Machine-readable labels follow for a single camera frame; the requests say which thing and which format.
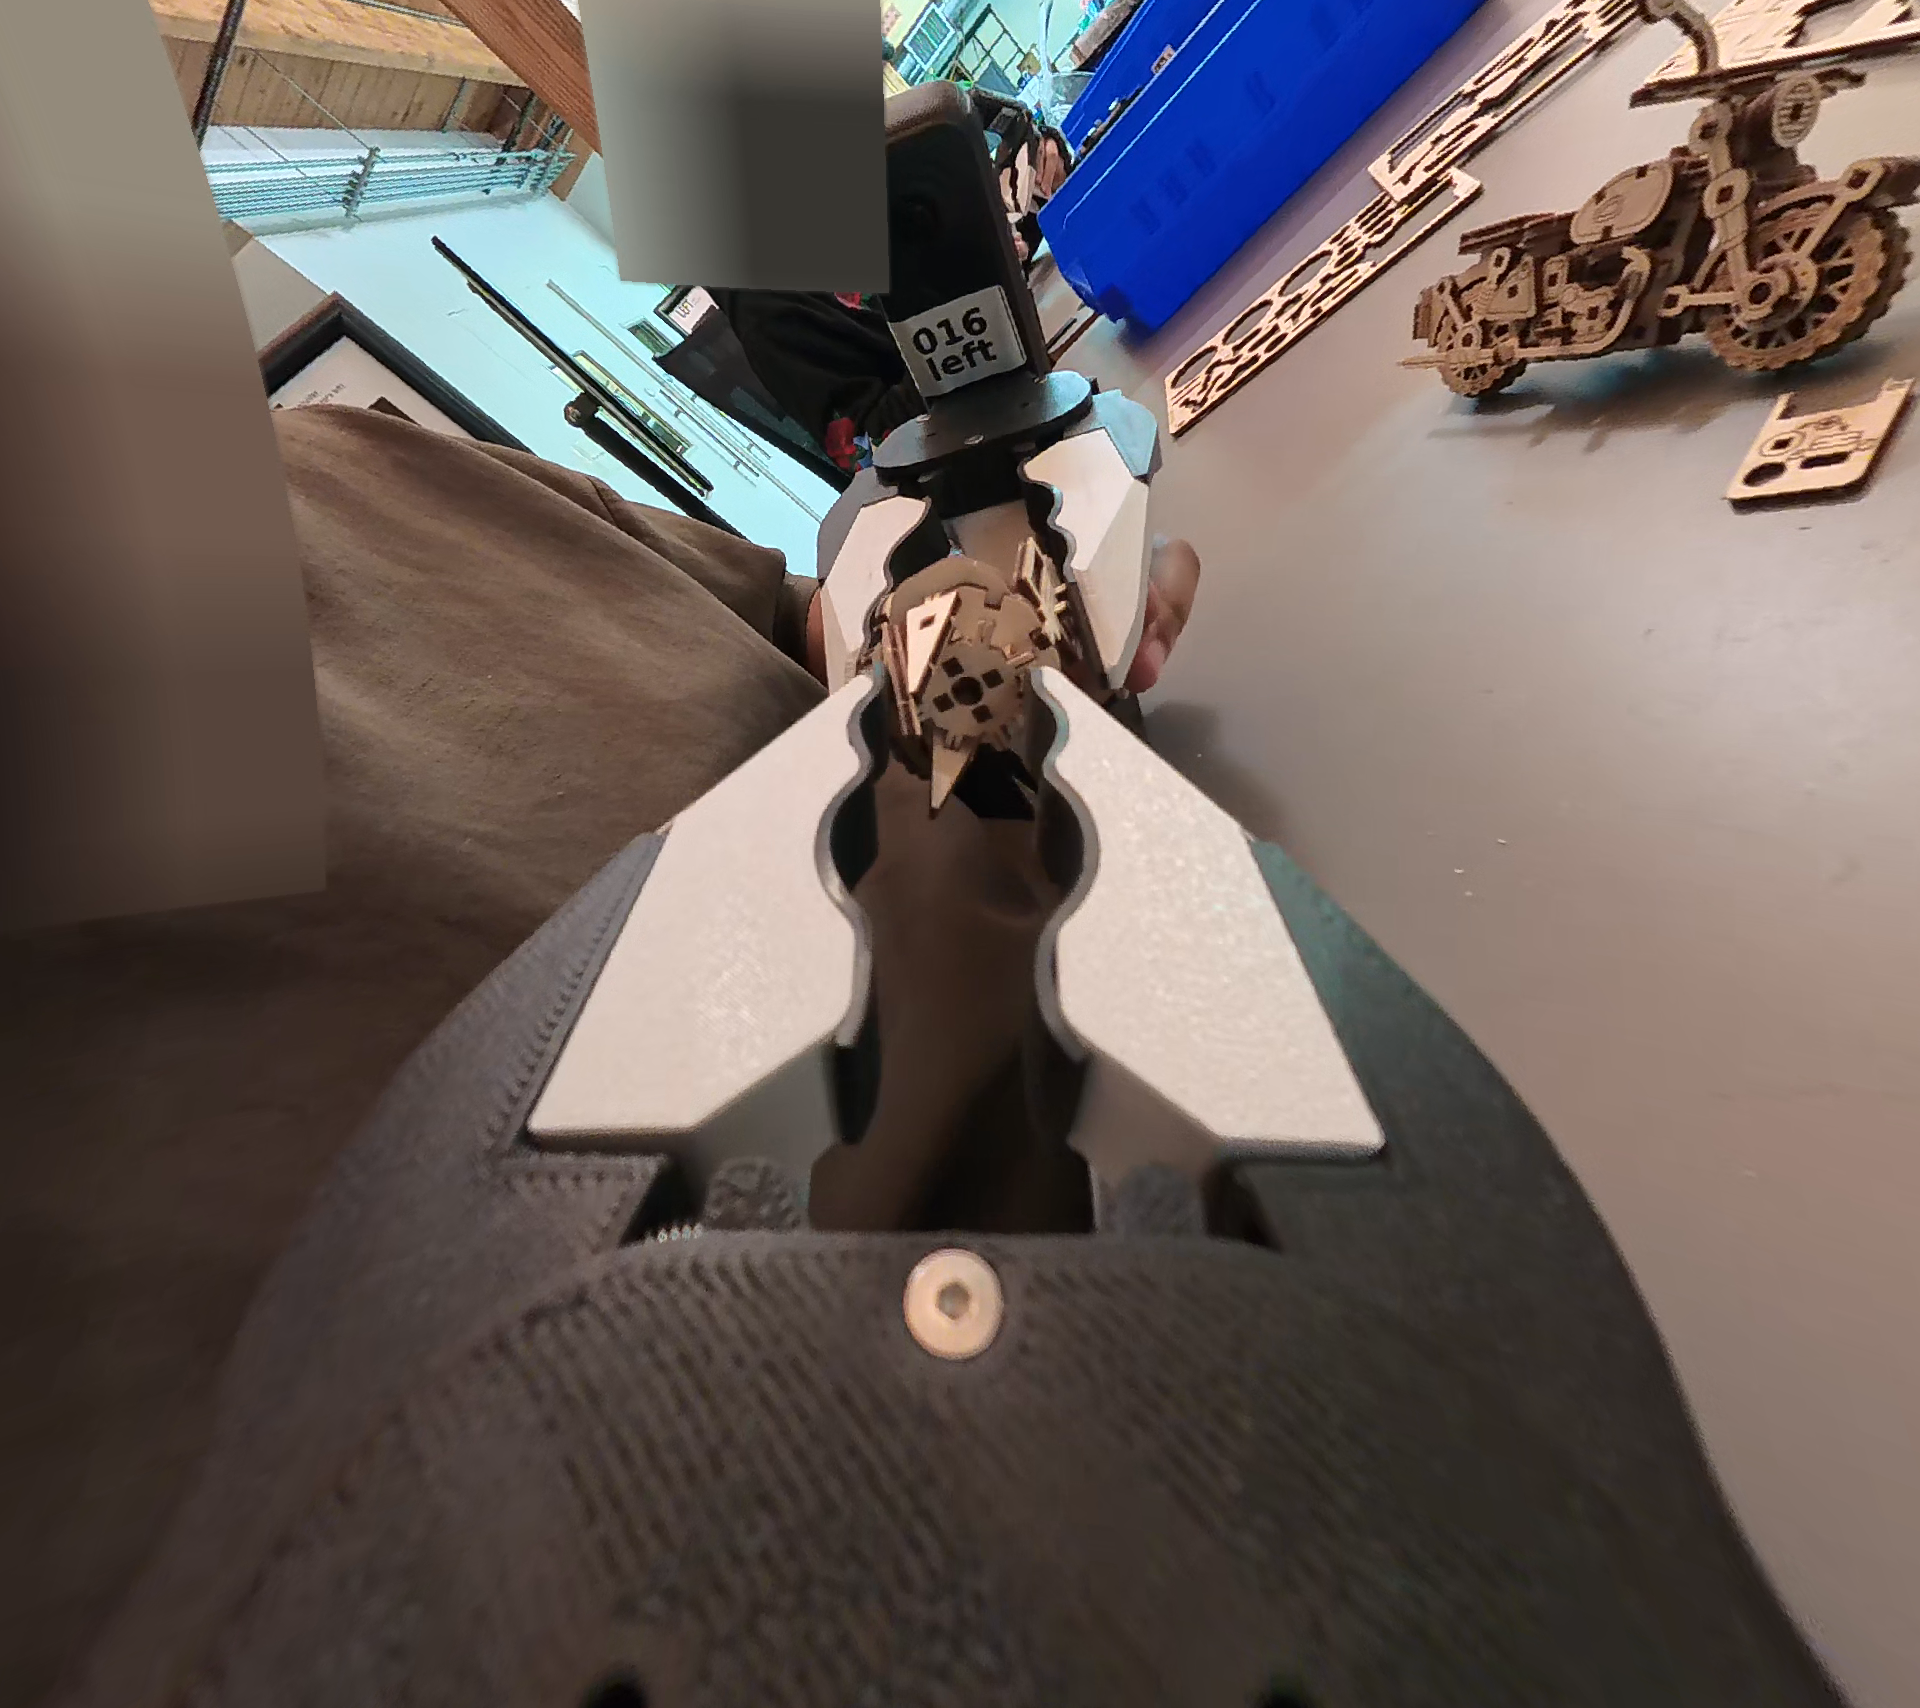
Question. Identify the pointed wooden part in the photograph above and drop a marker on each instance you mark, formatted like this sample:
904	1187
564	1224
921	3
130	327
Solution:
961	696

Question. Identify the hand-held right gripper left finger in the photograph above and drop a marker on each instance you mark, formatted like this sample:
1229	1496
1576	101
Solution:
704	958

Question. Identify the wooden sidecar model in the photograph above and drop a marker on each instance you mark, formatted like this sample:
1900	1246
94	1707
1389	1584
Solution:
975	612

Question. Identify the black handrail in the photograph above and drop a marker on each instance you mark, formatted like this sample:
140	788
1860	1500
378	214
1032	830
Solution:
601	373

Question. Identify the person's left hand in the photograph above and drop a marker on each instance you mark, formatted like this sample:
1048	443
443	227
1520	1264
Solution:
1173	599

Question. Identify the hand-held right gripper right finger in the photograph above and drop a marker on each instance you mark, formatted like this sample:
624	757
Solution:
1201	973

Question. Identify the grey desk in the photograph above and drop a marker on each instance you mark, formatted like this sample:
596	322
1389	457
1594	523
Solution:
1501	839

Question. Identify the blue plastic bin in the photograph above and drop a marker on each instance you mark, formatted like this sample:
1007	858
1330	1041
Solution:
1275	89

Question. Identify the framed picture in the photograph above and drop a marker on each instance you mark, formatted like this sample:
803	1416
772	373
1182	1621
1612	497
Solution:
339	367

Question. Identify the small wooden panel round holes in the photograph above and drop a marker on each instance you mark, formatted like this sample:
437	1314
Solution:
1853	463

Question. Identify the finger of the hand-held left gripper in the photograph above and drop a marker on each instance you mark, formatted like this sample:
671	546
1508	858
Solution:
1113	539
852	569

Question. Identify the wooden motorcycle model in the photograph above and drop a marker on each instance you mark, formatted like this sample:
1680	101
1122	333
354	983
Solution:
1650	253

